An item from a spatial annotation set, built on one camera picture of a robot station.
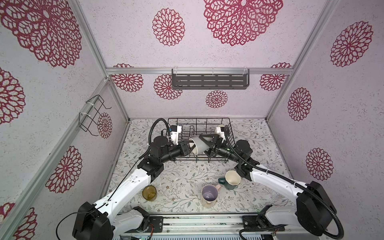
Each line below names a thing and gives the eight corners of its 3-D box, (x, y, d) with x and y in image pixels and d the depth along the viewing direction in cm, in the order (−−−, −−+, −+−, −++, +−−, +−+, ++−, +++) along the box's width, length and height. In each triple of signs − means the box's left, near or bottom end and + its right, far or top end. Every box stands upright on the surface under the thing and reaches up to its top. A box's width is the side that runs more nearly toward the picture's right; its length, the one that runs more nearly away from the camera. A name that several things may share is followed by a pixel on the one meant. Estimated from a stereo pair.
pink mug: (201, 207, 81) (202, 200, 72) (200, 191, 86) (202, 183, 77) (219, 207, 81) (222, 200, 72) (217, 191, 86) (220, 183, 77)
